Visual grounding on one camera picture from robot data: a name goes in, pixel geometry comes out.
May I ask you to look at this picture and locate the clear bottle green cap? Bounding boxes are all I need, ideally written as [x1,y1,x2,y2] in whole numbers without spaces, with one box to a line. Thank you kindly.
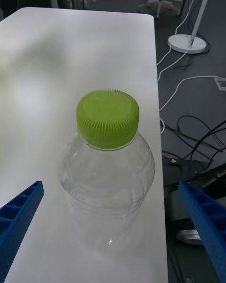
[59,88,156,253]

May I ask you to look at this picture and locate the white cable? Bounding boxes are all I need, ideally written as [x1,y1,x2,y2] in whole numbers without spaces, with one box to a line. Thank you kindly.
[156,0,204,81]
[159,75,219,112]

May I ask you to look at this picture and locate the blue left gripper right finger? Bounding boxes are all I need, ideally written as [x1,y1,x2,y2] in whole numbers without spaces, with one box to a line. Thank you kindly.
[178,180,226,283]

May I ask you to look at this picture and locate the black cable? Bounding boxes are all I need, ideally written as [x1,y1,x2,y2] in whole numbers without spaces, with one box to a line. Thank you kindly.
[176,115,226,161]

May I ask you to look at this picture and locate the white star chair base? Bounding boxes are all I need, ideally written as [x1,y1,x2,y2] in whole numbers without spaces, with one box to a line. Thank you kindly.
[138,0,181,18]

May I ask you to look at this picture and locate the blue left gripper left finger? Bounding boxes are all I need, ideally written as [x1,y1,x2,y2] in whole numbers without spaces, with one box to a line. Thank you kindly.
[0,180,45,283]

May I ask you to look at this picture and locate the white round-based floor lamp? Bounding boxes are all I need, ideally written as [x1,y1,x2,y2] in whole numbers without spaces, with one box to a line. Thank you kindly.
[167,0,215,54]

